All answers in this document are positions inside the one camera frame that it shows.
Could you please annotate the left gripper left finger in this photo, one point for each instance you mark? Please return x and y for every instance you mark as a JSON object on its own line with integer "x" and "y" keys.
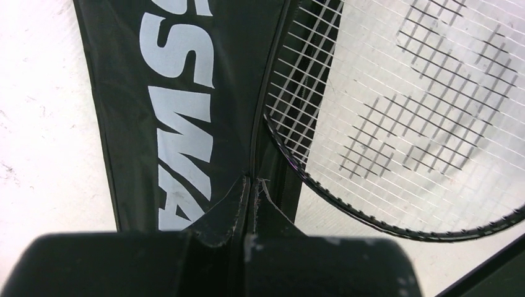
{"x": 216, "y": 227}

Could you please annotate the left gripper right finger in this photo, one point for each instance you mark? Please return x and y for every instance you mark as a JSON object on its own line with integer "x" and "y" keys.
{"x": 269, "y": 222}

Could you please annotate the black Crossway racket bag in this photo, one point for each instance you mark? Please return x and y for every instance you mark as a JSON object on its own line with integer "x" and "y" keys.
{"x": 177, "y": 92}

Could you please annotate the black badminton racket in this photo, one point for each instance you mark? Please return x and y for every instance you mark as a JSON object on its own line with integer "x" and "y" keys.
{"x": 407, "y": 116}

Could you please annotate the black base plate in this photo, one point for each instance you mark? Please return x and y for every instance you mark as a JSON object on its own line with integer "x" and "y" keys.
{"x": 499, "y": 276}

